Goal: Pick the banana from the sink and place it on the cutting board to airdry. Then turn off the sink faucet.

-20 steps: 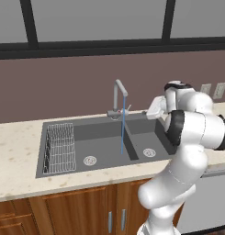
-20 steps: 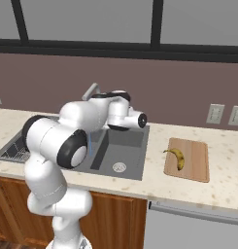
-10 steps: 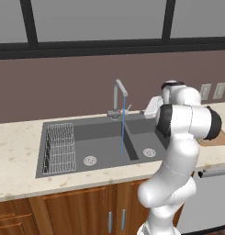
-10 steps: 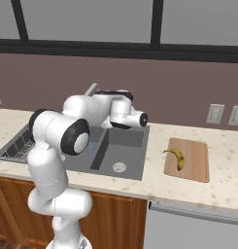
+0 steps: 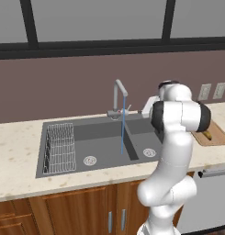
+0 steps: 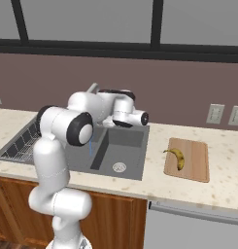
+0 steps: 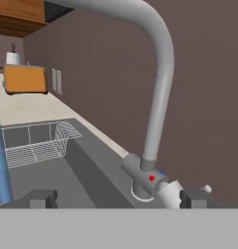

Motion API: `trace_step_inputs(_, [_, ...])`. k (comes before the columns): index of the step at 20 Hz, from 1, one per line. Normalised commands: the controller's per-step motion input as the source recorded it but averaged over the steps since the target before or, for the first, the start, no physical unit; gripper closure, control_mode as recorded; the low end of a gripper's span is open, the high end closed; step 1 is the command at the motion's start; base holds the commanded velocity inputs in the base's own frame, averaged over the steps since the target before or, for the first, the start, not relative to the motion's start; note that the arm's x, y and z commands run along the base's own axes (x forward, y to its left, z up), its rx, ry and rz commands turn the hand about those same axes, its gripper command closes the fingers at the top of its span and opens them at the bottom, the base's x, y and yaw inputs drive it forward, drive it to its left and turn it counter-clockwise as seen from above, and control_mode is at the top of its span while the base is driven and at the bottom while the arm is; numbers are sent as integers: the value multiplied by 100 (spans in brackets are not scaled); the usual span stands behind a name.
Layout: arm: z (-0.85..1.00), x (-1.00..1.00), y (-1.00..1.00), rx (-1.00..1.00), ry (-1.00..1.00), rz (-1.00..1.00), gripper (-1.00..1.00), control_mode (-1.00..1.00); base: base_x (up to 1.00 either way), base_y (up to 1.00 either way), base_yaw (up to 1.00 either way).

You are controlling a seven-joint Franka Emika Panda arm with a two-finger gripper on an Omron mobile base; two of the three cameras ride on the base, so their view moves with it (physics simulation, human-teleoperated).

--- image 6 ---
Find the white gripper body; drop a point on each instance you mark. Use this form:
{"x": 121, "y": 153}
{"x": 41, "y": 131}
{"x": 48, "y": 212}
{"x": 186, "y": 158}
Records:
{"x": 107, "y": 122}

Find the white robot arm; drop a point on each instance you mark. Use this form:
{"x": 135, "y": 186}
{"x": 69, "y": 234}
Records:
{"x": 50, "y": 168}

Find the grey kitchen sink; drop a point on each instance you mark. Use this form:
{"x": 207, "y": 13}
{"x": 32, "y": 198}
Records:
{"x": 123, "y": 152}

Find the grey sink faucet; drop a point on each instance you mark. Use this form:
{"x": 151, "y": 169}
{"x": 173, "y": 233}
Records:
{"x": 92, "y": 88}

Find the yellow banana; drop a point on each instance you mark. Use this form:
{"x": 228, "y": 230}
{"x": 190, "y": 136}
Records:
{"x": 179, "y": 157}

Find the wooden cutting board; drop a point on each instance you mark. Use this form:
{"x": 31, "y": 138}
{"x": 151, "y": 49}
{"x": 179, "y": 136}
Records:
{"x": 195, "y": 160}

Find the blue water stream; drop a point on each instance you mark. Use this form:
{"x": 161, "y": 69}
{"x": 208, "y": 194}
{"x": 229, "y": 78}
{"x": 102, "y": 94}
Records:
{"x": 90, "y": 146}

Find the brown wooden cabinet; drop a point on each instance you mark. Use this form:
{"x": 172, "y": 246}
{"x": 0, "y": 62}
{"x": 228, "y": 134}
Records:
{"x": 114, "y": 220}

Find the black framed window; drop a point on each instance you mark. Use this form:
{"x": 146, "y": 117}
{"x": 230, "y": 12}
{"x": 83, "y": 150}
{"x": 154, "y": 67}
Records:
{"x": 91, "y": 22}

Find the grey dishwasher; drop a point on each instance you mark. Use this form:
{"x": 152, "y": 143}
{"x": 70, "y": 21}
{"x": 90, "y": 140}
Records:
{"x": 195, "y": 231}

